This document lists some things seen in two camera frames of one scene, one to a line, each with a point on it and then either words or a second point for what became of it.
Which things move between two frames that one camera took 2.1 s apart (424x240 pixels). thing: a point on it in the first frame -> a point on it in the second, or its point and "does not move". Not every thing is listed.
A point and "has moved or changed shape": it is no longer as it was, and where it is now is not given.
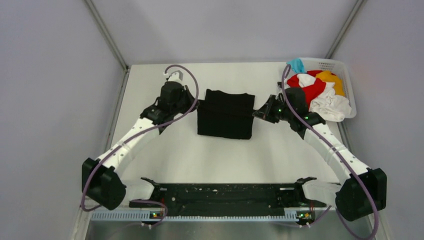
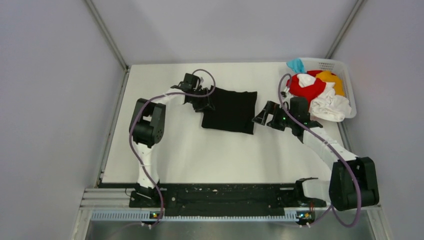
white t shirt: (328, 104) does not move
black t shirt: (224, 114) has moved or changed shape
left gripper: (185, 92) -> (205, 104)
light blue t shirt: (297, 66) does not move
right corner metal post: (345, 28) does not move
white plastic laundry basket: (339, 67) does not move
